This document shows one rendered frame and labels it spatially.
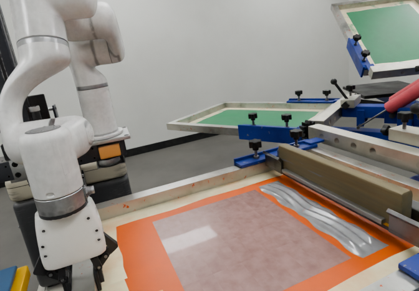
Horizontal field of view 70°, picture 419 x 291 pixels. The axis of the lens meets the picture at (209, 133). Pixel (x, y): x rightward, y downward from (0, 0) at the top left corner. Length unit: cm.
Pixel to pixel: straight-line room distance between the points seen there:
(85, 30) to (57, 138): 45
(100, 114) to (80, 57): 18
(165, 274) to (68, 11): 52
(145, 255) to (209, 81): 413
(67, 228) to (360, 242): 54
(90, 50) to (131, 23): 346
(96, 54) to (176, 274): 64
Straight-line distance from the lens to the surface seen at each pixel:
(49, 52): 60
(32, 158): 51
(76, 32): 90
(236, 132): 142
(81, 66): 97
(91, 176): 160
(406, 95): 137
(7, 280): 78
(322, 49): 589
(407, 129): 100
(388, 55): 208
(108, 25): 88
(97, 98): 97
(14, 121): 61
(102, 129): 99
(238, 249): 66
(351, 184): 74
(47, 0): 63
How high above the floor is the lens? 137
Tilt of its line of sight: 16 degrees down
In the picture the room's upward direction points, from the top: 7 degrees counter-clockwise
